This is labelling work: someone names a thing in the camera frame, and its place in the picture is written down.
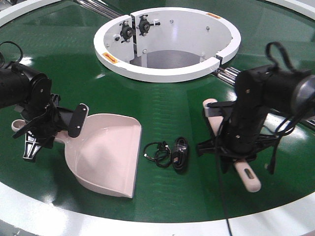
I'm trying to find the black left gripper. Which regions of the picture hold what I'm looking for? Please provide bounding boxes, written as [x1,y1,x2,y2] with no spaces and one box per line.
[12,94,89,160]

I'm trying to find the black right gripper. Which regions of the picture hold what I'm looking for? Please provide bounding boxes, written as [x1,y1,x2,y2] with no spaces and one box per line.
[196,101,281,174]

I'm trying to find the pink hand brush black bristles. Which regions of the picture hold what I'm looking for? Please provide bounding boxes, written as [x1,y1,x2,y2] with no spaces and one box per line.
[202,98,261,193]

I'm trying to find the pink plastic dustpan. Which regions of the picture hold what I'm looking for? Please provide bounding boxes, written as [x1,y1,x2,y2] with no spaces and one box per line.
[11,113,143,199]

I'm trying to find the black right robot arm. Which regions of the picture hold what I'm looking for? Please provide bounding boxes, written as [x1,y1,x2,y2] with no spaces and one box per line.
[197,65,315,173]

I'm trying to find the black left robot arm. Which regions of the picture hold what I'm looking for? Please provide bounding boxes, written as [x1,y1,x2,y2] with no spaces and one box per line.
[0,55,89,162]

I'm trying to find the white outer conveyor rim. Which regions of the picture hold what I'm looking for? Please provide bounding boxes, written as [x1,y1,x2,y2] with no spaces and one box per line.
[0,0,315,236]

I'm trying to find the orange warning sticker front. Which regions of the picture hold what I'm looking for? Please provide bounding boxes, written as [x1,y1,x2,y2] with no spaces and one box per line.
[102,53,118,64]

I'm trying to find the orange warning sticker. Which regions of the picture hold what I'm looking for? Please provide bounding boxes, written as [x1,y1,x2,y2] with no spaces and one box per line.
[102,53,118,64]
[207,12,221,19]

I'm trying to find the orange warning sticker back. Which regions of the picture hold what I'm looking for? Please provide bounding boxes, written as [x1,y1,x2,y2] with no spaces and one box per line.
[207,12,221,19]

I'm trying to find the chrome rollers top seam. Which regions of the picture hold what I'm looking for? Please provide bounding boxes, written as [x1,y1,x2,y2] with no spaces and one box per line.
[75,0,122,20]

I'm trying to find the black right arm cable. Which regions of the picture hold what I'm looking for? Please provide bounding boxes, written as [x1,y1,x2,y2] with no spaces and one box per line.
[213,115,234,236]

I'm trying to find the white central ring housing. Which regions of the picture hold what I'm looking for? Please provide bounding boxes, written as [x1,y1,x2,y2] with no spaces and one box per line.
[94,7,241,83]

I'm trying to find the right black bearing mount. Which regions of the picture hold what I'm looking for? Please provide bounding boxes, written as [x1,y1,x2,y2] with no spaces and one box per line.
[138,15,161,36]

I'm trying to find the black bearing mount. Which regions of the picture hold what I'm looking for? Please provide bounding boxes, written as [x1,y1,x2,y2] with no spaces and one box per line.
[120,21,135,43]
[138,15,161,36]

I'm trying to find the left black bearing mount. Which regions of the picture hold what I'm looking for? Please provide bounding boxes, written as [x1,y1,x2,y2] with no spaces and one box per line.
[120,21,135,43]

